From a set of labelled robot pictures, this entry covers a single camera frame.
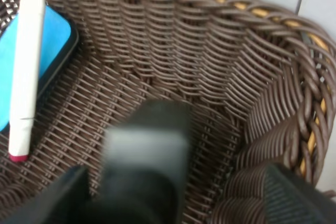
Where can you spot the dark brown wicker basket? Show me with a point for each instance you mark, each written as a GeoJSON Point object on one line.
{"type": "Point", "coordinates": [259, 79]}

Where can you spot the white pink-tipped marker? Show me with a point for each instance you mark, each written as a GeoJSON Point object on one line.
{"type": "Point", "coordinates": [25, 77]}

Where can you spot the dark green bottle black cap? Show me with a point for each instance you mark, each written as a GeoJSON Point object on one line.
{"type": "Point", "coordinates": [144, 166]}

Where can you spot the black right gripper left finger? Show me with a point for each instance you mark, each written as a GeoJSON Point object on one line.
{"type": "Point", "coordinates": [59, 202]}

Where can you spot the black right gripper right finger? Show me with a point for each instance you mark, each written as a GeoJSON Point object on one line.
{"type": "Point", "coordinates": [289, 199]}

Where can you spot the blue whiteboard eraser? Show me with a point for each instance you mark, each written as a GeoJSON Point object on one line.
{"type": "Point", "coordinates": [60, 39]}

